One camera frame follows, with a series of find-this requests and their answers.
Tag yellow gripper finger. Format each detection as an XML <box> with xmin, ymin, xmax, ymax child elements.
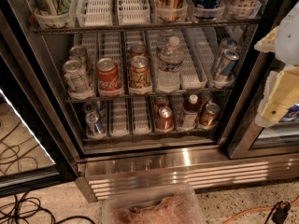
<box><xmin>260</xmin><ymin>66</ymin><xmax>299</xmax><ymax>124</ymax></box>
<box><xmin>254</xmin><ymin>26</ymin><xmax>278</xmax><ymax>53</ymax></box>

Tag brown bottle with white cap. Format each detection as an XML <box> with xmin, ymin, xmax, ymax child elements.
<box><xmin>178</xmin><ymin>94</ymin><xmax>199</xmax><ymax>129</ymax></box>

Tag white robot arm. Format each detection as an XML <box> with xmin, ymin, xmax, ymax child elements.
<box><xmin>254</xmin><ymin>2</ymin><xmax>299</xmax><ymax>127</ymax></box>

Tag clear water bottle front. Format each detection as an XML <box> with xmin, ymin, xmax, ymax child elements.
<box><xmin>157</xmin><ymin>36</ymin><xmax>184</xmax><ymax>92</ymax></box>

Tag clear water bottle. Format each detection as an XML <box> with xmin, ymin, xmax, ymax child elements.
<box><xmin>157</xmin><ymin>36</ymin><xmax>184</xmax><ymax>92</ymax></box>
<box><xmin>156</xmin><ymin>29</ymin><xmax>174</xmax><ymax>52</ymax></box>

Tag clear water bottle rear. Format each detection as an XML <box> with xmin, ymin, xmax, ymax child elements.
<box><xmin>156</xmin><ymin>29</ymin><xmax>174</xmax><ymax>52</ymax></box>

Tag steel fridge base grille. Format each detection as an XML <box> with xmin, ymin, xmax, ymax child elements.
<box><xmin>76</xmin><ymin>147</ymin><xmax>299</xmax><ymax>203</ymax></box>

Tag open glass fridge door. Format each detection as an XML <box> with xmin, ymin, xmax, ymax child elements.
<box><xmin>0</xmin><ymin>14</ymin><xmax>78</xmax><ymax>197</ymax></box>

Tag blue Pepsi can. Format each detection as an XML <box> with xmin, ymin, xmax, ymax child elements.
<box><xmin>281</xmin><ymin>103</ymin><xmax>299</xmax><ymax>121</ymax></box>

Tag slim silver blue can rear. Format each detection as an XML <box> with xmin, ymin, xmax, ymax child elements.
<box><xmin>215</xmin><ymin>37</ymin><xmax>237</xmax><ymax>64</ymax></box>

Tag slim silver blue can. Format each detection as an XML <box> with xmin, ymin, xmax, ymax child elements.
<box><xmin>215</xmin><ymin>37</ymin><xmax>237</xmax><ymax>64</ymax></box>
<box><xmin>214</xmin><ymin>49</ymin><xmax>240</xmax><ymax>82</ymax></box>

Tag slim silver blue can front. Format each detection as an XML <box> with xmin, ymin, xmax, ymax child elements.
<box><xmin>214</xmin><ymin>49</ymin><xmax>240</xmax><ymax>82</ymax></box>

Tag bronze can bottom rear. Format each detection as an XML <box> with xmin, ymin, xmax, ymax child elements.
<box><xmin>199</xmin><ymin>91</ymin><xmax>213</xmax><ymax>108</ymax></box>

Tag bronze can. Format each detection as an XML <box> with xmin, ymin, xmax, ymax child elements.
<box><xmin>199</xmin><ymin>91</ymin><xmax>213</xmax><ymax>108</ymax></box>
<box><xmin>199</xmin><ymin>103</ymin><xmax>220</xmax><ymax>127</ymax></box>

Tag bronze can bottom front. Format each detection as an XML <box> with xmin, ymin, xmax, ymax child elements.
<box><xmin>199</xmin><ymin>103</ymin><xmax>220</xmax><ymax>127</ymax></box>

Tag black plug box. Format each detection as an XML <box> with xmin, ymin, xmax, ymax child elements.
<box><xmin>272</xmin><ymin>201</ymin><xmax>291</xmax><ymax>224</ymax></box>

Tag red can bottom rear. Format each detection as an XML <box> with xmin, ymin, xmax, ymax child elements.
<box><xmin>153</xmin><ymin>95</ymin><xmax>169</xmax><ymax>112</ymax></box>

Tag red can bottom front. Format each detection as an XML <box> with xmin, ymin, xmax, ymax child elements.
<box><xmin>155</xmin><ymin>106</ymin><xmax>174</xmax><ymax>133</ymax></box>

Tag orange soda can rear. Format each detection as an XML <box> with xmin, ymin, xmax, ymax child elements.
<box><xmin>129</xmin><ymin>43</ymin><xmax>148</xmax><ymax>58</ymax></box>

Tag orange soda can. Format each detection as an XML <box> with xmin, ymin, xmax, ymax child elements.
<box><xmin>129</xmin><ymin>56</ymin><xmax>152</xmax><ymax>94</ymax></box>
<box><xmin>129</xmin><ymin>43</ymin><xmax>148</xmax><ymax>58</ymax></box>

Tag orange soda can front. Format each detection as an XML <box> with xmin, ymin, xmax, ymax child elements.
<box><xmin>129</xmin><ymin>56</ymin><xmax>152</xmax><ymax>94</ymax></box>

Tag clear plastic bin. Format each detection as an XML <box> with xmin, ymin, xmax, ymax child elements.
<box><xmin>101</xmin><ymin>184</ymin><xmax>205</xmax><ymax>224</ymax></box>

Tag red Coca-Cola can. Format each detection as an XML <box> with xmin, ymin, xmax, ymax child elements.
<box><xmin>96</xmin><ymin>58</ymin><xmax>121</xmax><ymax>97</ymax></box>

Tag blue can bottom rear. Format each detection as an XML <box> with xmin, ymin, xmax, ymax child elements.
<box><xmin>82</xmin><ymin>101</ymin><xmax>106</xmax><ymax>117</ymax></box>

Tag silver can rear left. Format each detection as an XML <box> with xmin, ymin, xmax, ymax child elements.
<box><xmin>69</xmin><ymin>45</ymin><xmax>92</xmax><ymax>70</ymax></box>

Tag blue can bottom front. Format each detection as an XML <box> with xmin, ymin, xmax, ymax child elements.
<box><xmin>85</xmin><ymin>111</ymin><xmax>106</xmax><ymax>138</ymax></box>

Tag silver can front left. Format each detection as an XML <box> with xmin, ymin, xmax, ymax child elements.
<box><xmin>63</xmin><ymin>60</ymin><xmax>93</xmax><ymax>100</ymax></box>

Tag orange cable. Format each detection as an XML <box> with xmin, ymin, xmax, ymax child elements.
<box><xmin>221</xmin><ymin>195</ymin><xmax>299</xmax><ymax>224</ymax></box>

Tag black cables on floor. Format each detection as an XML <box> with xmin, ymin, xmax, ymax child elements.
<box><xmin>0</xmin><ymin>192</ymin><xmax>96</xmax><ymax>224</ymax></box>

